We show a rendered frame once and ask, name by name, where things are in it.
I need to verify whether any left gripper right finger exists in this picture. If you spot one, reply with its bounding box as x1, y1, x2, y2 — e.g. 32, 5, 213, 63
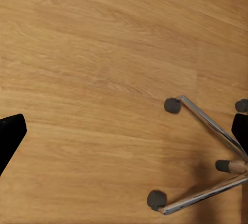
231, 114, 248, 155

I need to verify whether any swivel chair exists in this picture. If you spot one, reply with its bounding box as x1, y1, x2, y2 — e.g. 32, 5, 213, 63
147, 95, 248, 215

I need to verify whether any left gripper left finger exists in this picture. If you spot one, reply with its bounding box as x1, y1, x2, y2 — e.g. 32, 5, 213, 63
0, 114, 27, 175

